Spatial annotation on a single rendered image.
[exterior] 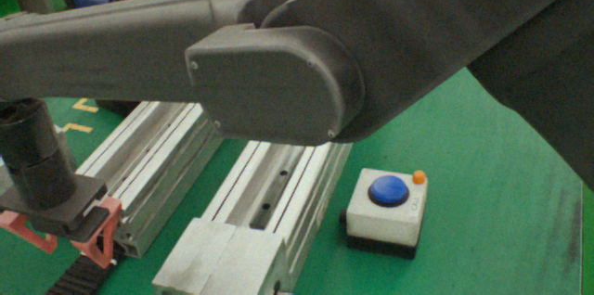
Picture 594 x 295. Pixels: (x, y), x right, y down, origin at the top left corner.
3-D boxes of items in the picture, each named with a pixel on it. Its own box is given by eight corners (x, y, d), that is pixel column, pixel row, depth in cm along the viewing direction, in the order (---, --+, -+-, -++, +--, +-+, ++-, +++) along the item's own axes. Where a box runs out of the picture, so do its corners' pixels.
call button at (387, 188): (402, 211, 61) (403, 198, 60) (367, 206, 62) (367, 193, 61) (408, 188, 64) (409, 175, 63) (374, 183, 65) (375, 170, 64)
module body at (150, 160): (142, 259, 65) (123, 208, 60) (76, 242, 68) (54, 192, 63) (326, -4, 126) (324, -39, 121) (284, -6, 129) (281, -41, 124)
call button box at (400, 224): (414, 261, 62) (418, 222, 58) (332, 246, 65) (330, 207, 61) (424, 212, 68) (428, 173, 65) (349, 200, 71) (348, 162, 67)
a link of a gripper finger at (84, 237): (89, 234, 64) (63, 173, 59) (139, 246, 62) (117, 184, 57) (55, 276, 59) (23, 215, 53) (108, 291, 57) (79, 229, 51)
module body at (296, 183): (291, 294, 60) (285, 241, 55) (209, 275, 63) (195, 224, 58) (408, 3, 120) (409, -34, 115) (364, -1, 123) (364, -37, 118)
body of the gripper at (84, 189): (38, 177, 60) (15, 123, 56) (111, 192, 57) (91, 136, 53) (-1, 216, 56) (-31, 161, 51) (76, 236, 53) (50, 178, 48)
